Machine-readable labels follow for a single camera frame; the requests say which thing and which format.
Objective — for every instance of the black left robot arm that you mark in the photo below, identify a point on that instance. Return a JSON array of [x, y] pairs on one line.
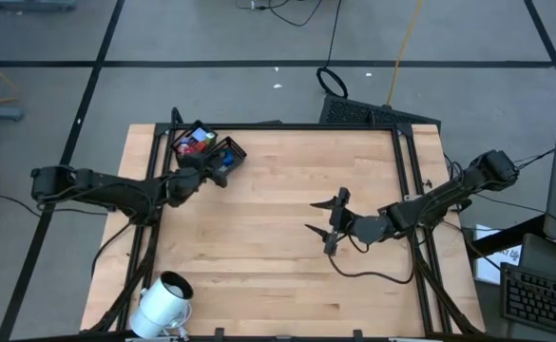
[[106, 190]]

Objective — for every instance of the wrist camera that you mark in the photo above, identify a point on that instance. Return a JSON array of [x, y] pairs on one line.
[[182, 187], [370, 230]]

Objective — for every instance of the white paper sheet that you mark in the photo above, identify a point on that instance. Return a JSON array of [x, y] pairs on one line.
[[491, 266]]

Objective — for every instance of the green USB wall charger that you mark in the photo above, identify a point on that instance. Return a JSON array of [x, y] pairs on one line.
[[210, 137]]

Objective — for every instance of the black aluminium table frame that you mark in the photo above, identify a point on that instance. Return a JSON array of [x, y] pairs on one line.
[[282, 127]]

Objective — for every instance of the pink USB wall charger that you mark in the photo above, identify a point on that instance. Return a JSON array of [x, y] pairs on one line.
[[182, 148]]

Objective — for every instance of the black perforated computer case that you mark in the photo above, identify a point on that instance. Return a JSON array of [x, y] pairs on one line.
[[377, 114]]

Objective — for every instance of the white spot lamp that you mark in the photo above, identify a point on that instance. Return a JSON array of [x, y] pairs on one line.
[[161, 306]]

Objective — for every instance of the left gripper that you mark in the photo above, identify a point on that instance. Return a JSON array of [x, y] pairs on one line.
[[206, 164]]

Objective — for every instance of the black keyboard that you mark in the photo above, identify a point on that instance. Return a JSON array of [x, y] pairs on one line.
[[541, 299]]

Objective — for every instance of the black mesh plastic basket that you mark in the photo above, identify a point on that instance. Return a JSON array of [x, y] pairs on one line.
[[178, 138], [240, 154]]

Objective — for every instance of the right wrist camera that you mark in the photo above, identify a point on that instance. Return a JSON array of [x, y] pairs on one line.
[[370, 230]]

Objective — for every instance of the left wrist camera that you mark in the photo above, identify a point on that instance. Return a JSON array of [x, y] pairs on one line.
[[182, 187]]

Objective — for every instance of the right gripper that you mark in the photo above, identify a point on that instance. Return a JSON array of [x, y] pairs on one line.
[[339, 221]]

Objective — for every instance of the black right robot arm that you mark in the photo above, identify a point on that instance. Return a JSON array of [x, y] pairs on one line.
[[448, 192]]

